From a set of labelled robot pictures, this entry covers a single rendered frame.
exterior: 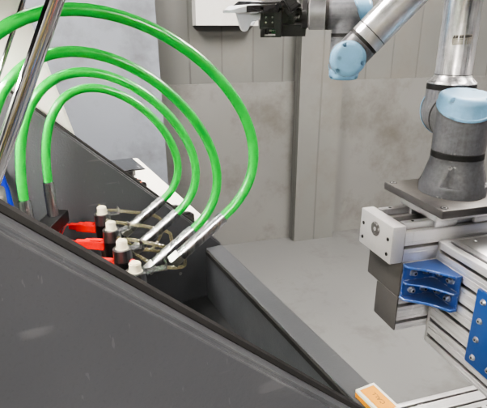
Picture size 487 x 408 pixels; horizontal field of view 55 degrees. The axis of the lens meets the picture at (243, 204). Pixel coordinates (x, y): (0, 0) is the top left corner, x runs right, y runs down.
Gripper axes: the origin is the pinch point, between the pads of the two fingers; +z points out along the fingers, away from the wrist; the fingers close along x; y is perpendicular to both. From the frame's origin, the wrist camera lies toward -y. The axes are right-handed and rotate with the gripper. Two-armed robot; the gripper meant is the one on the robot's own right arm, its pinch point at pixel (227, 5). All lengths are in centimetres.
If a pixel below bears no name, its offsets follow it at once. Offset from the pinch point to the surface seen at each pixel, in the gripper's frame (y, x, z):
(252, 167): 15, -66, -16
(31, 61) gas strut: -6, -105, -11
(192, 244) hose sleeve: 24, -73, -8
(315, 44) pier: 38, 183, -19
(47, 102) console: 12, -50, 24
